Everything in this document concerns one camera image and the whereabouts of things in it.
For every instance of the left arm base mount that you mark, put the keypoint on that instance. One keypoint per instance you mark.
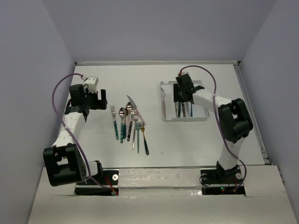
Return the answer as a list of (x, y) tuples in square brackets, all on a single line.
[(106, 185)]

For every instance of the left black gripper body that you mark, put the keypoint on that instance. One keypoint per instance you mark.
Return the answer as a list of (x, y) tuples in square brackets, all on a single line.
[(90, 100)]

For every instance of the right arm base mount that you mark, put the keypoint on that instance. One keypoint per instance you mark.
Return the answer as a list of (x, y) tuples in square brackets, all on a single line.
[(213, 185)]

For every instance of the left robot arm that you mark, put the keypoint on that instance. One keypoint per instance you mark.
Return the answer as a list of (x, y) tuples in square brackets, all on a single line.
[(64, 160)]

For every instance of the pink handled fork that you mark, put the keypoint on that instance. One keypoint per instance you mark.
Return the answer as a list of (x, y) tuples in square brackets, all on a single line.
[(163, 102)]

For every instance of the gold fork green handle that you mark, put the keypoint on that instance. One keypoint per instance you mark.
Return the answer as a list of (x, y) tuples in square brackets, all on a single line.
[(142, 126)]

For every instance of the teal handled spoon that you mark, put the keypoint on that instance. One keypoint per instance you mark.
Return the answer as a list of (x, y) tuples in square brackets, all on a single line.
[(122, 115)]

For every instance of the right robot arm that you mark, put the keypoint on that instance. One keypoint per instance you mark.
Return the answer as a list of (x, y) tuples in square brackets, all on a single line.
[(233, 121)]

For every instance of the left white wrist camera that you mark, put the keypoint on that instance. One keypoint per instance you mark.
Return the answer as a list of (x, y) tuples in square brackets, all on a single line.
[(91, 82)]

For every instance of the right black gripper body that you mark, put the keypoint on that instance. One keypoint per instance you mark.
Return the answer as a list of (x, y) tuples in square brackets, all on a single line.
[(181, 96)]

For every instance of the white compartment tray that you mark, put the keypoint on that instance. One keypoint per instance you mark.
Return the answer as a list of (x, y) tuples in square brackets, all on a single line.
[(199, 113)]

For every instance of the all silver fork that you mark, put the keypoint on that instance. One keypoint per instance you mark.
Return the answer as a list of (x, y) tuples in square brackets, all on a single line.
[(135, 119)]

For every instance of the pink handled spoon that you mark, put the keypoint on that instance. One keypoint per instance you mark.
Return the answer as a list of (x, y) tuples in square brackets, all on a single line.
[(128, 119)]

